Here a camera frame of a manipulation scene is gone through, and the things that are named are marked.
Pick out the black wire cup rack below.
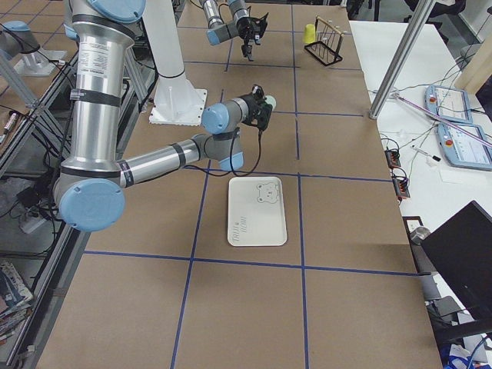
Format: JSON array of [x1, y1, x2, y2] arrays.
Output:
[[304, 15, 344, 66]]

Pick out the aluminium frame post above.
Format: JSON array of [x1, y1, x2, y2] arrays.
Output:
[[369, 0, 436, 119]]

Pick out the cream bear tray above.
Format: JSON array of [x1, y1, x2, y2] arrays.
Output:
[[227, 176, 288, 247]]

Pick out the green cup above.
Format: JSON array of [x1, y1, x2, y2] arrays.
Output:
[[265, 95, 277, 110]]

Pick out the teach pendant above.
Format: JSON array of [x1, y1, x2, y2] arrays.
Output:
[[425, 85, 473, 124], [437, 123, 491, 171]]

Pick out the metal cup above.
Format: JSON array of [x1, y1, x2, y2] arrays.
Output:
[[409, 226, 431, 245]]

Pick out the upper teach pendant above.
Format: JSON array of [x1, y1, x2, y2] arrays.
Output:
[[425, 85, 473, 124]]

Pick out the yellow cup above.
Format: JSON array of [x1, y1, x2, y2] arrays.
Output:
[[303, 24, 316, 45]]

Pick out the grabber reaching stick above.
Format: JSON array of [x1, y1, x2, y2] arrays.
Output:
[[391, 93, 492, 148]]

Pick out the lower teach pendant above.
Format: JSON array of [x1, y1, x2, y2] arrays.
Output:
[[437, 123, 491, 171]]

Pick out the black laptop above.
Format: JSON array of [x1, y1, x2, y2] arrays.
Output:
[[422, 201, 491, 319]]

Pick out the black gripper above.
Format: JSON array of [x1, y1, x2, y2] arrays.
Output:
[[236, 16, 261, 62], [244, 94, 273, 129]]

